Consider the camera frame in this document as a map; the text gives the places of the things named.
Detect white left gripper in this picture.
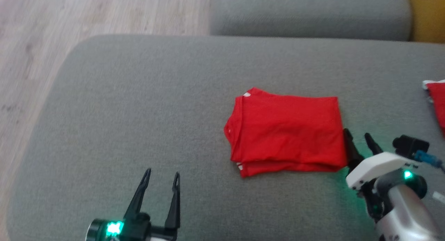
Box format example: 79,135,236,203
123,168,181,241

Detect red shorts white stripes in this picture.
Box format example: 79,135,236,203
422,80,445,137

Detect large grey sofa seat cushion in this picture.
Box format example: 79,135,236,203
6,34,445,241

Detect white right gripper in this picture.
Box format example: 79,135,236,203
342,128,418,191

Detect red jersey shirt white sleeves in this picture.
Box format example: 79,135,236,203
224,87,348,178

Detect right camera cable blue plug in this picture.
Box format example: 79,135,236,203
414,150,445,172

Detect small grey sofa cushion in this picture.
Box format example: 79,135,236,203
209,0,413,41

